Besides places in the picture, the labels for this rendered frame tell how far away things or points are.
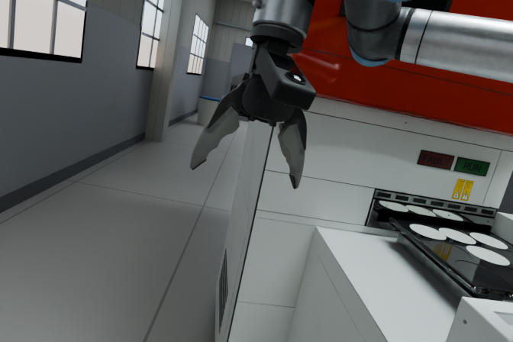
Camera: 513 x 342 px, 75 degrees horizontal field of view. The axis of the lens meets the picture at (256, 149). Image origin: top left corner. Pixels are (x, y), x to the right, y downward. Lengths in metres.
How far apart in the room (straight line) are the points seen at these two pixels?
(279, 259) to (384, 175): 0.43
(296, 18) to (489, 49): 0.25
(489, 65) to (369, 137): 0.60
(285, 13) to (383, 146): 0.74
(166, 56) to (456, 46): 5.03
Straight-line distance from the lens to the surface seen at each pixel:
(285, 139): 0.45
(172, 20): 5.43
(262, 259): 1.14
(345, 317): 0.89
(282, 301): 1.24
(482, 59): 0.54
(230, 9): 10.35
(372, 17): 0.50
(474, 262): 1.04
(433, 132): 1.19
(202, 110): 7.86
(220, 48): 10.23
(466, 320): 0.68
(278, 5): 0.45
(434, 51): 0.54
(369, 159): 1.11
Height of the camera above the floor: 1.23
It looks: 11 degrees down
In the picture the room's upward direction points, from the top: 12 degrees clockwise
